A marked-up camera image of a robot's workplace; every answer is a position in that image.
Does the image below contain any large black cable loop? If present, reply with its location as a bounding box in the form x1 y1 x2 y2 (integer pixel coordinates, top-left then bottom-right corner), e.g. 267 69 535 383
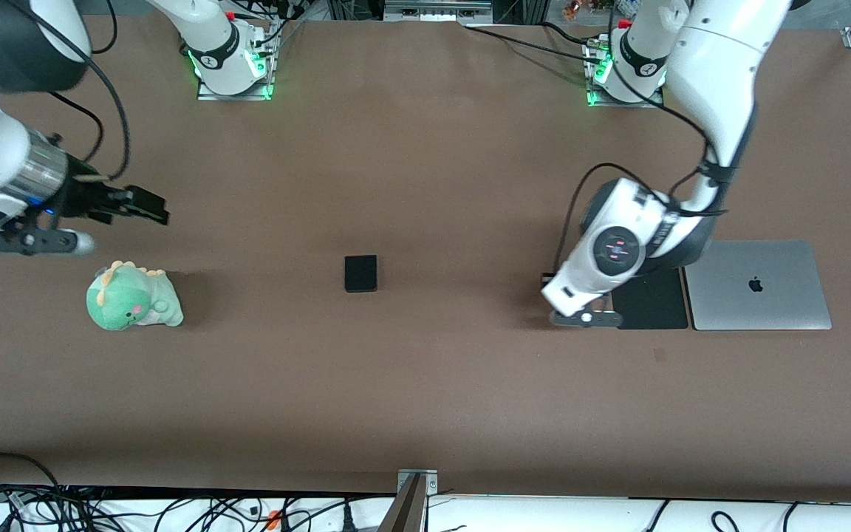
0 452 64 511

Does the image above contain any green dinosaur plush toy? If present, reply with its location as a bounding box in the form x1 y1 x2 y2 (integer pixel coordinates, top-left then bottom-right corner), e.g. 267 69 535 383
86 260 185 332

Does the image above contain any black cable across table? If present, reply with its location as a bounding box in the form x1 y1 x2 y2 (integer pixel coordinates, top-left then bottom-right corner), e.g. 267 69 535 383
462 21 604 64

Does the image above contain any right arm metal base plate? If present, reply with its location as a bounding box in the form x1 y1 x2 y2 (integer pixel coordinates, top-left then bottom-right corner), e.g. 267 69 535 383
196 22 273 101

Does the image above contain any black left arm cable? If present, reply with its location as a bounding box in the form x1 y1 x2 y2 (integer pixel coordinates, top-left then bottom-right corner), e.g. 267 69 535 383
555 0 731 278

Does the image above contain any small black square box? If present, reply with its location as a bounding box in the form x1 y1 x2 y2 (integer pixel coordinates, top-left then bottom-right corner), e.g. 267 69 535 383
344 255 380 293

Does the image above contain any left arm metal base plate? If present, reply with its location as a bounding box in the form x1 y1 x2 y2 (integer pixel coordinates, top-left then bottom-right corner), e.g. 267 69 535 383
584 37 665 109

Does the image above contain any silver closed laptop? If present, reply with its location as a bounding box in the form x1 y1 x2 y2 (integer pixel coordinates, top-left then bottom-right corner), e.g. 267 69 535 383
683 239 833 331

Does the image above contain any black mouse pad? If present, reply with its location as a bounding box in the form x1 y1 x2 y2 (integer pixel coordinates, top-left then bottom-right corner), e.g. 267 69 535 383
609 265 689 330

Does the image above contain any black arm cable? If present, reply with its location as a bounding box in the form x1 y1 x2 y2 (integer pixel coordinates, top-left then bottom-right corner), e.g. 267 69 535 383
49 44 132 183
555 0 731 278

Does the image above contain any metal table edge bracket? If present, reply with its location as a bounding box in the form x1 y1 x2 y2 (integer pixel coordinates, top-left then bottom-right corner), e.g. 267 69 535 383
377 468 439 532

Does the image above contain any grey metal frame piece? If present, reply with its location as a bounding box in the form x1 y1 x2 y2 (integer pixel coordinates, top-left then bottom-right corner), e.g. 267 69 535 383
383 0 494 23

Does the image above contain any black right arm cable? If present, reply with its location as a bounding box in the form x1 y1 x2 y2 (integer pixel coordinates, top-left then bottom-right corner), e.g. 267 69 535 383
49 44 132 183

